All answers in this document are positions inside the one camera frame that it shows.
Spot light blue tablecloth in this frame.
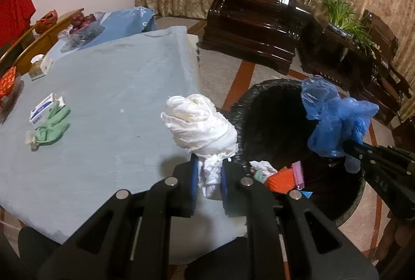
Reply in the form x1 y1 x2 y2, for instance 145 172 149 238
0 25 247 264

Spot orange-red plastic bag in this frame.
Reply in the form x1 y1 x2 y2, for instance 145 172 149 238
35 9 58 34

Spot orange foam net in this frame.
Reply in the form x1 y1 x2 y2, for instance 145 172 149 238
264 167 300 194

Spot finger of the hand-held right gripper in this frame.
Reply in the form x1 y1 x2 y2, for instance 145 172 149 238
342 139 368 168

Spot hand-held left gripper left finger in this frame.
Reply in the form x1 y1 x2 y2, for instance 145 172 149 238
37 155 198 280

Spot pink cloth pouch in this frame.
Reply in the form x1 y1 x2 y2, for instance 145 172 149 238
291 161 306 190

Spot blue plastic bag on table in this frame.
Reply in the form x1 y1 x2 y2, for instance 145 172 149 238
49 6 158 62

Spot dark wooden side table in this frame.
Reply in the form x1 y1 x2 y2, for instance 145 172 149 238
296 14 390 99

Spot bag of red fruit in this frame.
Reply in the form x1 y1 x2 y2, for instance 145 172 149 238
58 21 106 47

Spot green rubber glove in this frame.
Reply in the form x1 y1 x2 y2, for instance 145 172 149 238
26 105 71 151

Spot red cloth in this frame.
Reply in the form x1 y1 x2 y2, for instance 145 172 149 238
0 0 36 47

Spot light wooden chair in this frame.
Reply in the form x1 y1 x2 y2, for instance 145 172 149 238
0 8 85 65
13 25 75 76

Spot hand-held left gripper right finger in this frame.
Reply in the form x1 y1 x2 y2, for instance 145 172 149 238
221 163 378 280

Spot blue plastic bag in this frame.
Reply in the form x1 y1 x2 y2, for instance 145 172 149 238
49 6 158 62
300 77 380 174

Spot white tissue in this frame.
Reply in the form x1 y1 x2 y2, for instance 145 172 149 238
249 161 279 177

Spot white and blue carton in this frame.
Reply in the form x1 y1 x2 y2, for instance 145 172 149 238
29 93 65 124

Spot black trash bin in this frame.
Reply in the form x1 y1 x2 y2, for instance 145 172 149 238
229 79 367 229

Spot red snack packets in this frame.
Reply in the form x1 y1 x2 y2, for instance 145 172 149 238
0 66 18 99

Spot small cardboard box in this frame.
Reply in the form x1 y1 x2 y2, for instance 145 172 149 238
29 53 54 81

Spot green potted plant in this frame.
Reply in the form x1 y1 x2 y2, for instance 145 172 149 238
314 0 380 55

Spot dark wooden armchair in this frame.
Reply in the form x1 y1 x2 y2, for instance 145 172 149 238
360 9 411 125
198 0 313 74

